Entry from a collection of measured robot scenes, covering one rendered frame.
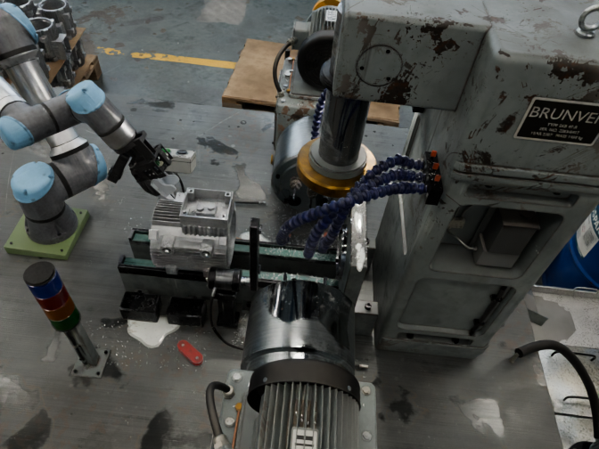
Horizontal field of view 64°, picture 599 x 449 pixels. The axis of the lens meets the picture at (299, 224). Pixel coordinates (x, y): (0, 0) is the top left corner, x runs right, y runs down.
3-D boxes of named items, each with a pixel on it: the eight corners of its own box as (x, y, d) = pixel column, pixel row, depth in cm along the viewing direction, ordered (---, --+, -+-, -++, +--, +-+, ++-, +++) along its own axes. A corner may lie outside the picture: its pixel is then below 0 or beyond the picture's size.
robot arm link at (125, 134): (94, 142, 112) (106, 120, 117) (108, 155, 115) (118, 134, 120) (118, 131, 109) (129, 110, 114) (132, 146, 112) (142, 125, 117)
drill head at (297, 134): (348, 151, 174) (360, 93, 156) (348, 227, 150) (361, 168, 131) (280, 144, 174) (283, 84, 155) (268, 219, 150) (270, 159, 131)
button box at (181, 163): (196, 166, 150) (196, 150, 148) (191, 174, 144) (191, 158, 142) (142, 159, 150) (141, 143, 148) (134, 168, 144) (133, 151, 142)
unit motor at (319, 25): (342, 102, 189) (361, -7, 158) (341, 156, 168) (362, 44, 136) (278, 94, 189) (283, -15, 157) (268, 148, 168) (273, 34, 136)
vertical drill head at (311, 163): (365, 183, 124) (412, -8, 88) (366, 235, 112) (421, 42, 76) (296, 175, 124) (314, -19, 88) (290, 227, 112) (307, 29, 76)
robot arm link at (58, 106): (34, 100, 114) (49, 102, 106) (77, 83, 120) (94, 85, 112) (50, 130, 118) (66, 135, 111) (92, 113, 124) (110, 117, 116)
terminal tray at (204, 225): (233, 208, 131) (233, 191, 125) (228, 239, 124) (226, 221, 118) (190, 205, 130) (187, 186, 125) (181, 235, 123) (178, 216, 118)
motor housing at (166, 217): (237, 232, 145) (235, 189, 131) (227, 285, 132) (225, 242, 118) (171, 227, 144) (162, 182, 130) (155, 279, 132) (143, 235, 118)
